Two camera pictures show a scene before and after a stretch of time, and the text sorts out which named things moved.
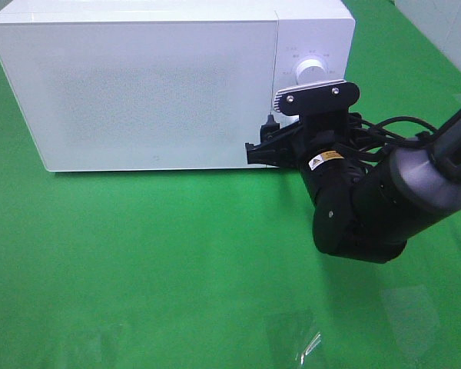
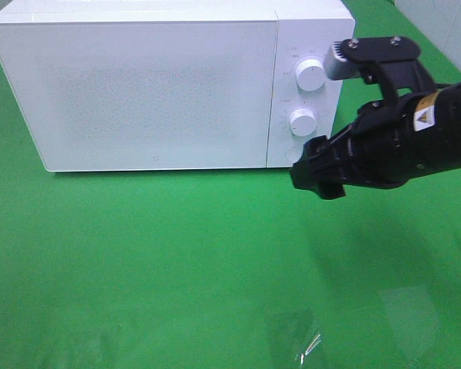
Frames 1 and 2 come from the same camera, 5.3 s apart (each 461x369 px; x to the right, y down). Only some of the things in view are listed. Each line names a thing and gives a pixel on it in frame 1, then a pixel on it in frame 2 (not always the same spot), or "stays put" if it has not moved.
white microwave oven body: [144, 84] stays put
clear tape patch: [292, 334] stays put
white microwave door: [123, 95] stays put
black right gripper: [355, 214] -> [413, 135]
